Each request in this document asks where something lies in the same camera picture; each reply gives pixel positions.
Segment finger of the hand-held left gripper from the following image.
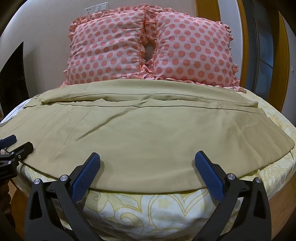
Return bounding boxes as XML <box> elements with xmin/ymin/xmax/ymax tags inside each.
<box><xmin>0</xmin><ymin>134</ymin><xmax>18</xmax><ymax>150</ymax></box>
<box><xmin>0</xmin><ymin>141</ymin><xmax>33</xmax><ymax>165</ymax></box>

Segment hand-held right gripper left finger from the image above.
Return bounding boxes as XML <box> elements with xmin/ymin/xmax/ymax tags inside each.
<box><xmin>24</xmin><ymin>152</ymin><xmax>101</xmax><ymax>241</ymax></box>

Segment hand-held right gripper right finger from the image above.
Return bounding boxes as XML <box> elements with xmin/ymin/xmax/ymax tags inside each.
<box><xmin>195</xmin><ymin>151</ymin><xmax>271</xmax><ymax>241</ymax></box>

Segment khaki pants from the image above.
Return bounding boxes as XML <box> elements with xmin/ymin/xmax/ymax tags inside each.
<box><xmin>0</xmin><ymin>79</ymin><xmax>296</xmax><ymax>193</ymax></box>

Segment dark wooden furniture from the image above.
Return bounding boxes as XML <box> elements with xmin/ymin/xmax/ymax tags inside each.
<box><xmin>0</xmin><ymin>42</ymin><xmax>25</xmax><ymax>112</ymax></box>

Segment yellow floral bed sheet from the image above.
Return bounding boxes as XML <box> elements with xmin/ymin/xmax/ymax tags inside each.
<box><xmin>0</xmin><ymin>88</ymin><xmax>296</xmax><ymax>241</ymax></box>

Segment pink polka dot pillow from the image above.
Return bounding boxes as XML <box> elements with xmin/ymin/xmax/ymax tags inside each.
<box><xmin>144</xmin><ymin>7</ymin><xmax>245</xmax><ymax>93</ymax></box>
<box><xmin>60</xmin><ymin>4</ymin><xmax>153</xmax><ymax>87</ymax></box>

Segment dark glass door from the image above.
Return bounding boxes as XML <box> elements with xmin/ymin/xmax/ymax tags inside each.
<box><xmin>243</xmin><ymin>0</ymin><xmax>281</xmax><ymax>102</ymax></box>

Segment yellow wooden door frame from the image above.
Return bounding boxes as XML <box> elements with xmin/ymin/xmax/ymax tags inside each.
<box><xmin>194</xmin><ymin>0</ymin><xmax>290</xmax><ymax>102</ymax></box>

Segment white wall socket panel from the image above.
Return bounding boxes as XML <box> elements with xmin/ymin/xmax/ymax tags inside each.
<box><xmin>83</xmin><ymin>2</ymin><xmax>109</xmax><ymax>14</ymax></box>

